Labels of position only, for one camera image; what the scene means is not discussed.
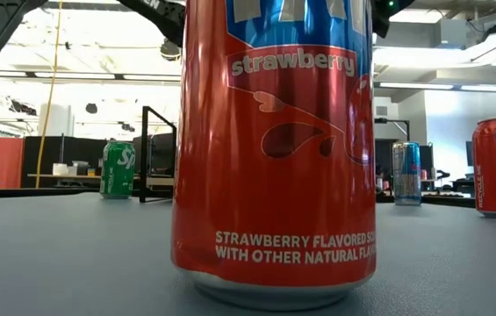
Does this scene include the wooden desk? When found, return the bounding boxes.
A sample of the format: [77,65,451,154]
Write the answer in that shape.
[26,173,102,181]

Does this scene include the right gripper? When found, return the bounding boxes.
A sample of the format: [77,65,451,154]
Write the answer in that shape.
[370,0,416,40]

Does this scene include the ceiling light strip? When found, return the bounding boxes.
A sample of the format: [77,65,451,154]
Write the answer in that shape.
[460,84,496,94]
[378,82,455,91]

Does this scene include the black partition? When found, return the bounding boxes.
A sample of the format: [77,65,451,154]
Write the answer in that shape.
[23,135,108,189]

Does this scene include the blue-grey table mat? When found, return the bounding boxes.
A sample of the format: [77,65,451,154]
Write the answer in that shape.
[0,192,496,316]

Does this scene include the yellow cable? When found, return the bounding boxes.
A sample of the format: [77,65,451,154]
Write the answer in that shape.
[34,0,64,190]

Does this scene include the blue silver Red Bull can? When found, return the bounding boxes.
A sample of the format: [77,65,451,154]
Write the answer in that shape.
[391,140,423,207]

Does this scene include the green Sprite can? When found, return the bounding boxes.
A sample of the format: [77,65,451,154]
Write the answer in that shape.
[99,140,137,200]

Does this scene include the wooden shelf black metal legs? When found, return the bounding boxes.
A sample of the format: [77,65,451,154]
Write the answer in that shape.
[132,105,178,205]

